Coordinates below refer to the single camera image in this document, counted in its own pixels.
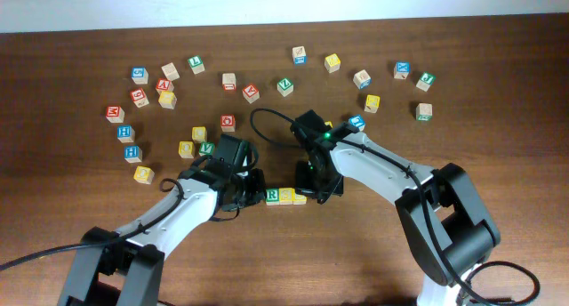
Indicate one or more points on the blue letter H lower block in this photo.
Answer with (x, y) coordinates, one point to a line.
(133, 154)

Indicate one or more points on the yellow block centre left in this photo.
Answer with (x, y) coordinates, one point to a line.
(199, 134)

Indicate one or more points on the green letter V block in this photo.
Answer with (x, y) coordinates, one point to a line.
(206, 148)

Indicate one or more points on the blue letter h block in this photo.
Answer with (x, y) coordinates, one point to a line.
(125, 133)
(133, 154)

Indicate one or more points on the red letter M block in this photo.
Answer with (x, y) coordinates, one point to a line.
(114, 114)

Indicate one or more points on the green letter J block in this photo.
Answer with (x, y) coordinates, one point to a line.
(425, 81)

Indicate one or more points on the yellow block right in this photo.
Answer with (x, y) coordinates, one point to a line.
(372, 103)

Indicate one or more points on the red letter V block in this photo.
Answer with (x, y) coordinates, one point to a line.
(164, 85)

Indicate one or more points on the wooden block red side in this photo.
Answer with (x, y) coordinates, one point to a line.
(229, 81)

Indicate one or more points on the yellow block top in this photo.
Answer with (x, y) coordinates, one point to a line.
(332, 63)

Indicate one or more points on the blue letter K block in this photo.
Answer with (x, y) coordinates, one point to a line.
(401, 70)

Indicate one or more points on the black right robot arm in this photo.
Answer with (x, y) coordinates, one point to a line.
(448, 228)

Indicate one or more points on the green letter T block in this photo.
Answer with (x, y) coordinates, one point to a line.
(196, 64)

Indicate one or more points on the blue number 5 block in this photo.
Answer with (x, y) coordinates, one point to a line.
(139, 75)

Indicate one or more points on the green letter R block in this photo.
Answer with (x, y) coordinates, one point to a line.
(272, 197)

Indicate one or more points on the red letter A block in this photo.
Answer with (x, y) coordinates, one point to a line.
(251, 93)

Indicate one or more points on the plain wooden block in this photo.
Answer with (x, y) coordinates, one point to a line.
(170, 71)

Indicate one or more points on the yellow letter O block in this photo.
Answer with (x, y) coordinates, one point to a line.
(143, 174)

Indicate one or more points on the green letter Z block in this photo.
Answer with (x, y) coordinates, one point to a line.
(285, 86)

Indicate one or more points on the blue letter H upper block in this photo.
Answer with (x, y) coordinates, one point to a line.
(125, 133)

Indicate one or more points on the red number 9 block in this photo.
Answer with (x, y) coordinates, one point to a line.
(139, 98)

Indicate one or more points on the wooden block blue side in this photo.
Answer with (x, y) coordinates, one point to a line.
(299, 55)

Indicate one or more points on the red letter O block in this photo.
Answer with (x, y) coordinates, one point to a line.
(228, 123)

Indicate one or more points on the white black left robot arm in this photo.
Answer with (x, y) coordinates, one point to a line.
(125, 266)

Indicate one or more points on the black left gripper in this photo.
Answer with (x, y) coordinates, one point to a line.
(255, 177)

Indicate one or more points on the yellow letter S block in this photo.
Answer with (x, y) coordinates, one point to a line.
(286, 196)
(300, 199)

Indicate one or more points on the wooden block blue D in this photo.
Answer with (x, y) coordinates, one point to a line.
(362, 79)

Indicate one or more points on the blue letter I block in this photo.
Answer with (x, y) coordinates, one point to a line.
(358, 122)

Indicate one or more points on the wooden block green R side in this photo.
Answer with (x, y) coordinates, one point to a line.
(423, 112)

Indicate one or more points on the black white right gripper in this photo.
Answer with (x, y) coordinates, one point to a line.
(303, 185)

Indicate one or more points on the yellow block near 9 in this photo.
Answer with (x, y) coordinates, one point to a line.
(167, 100)

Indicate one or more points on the yellow block beside V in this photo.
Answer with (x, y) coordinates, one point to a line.
(186, 149)

